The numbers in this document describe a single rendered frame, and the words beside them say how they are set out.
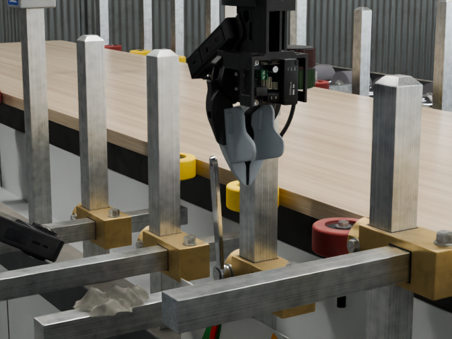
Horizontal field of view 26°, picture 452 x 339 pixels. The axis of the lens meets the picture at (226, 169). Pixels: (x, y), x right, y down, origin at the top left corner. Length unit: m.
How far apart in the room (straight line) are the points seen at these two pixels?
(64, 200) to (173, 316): 1.53
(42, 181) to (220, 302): 1.08
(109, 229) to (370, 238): 0.67
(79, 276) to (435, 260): 0.57
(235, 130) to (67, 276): 0.39
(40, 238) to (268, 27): 0.32
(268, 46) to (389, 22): 7.22
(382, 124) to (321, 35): 7.08
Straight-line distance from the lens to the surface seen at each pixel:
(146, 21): 3.82
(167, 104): 1.41
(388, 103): 0.99
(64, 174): 2.34
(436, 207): 1.40
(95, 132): 1.64
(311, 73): 1.21
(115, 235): 1.61
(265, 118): 1.08
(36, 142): 1.88
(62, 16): 7.75
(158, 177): 1.42
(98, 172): 1.65
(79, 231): 1.62
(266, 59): 1.01
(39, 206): 1.91
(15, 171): 2.66
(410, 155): 1.00
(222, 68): 1.06
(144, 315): 1.12
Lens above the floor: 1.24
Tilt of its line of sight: 12 degrees down
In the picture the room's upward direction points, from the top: straight up
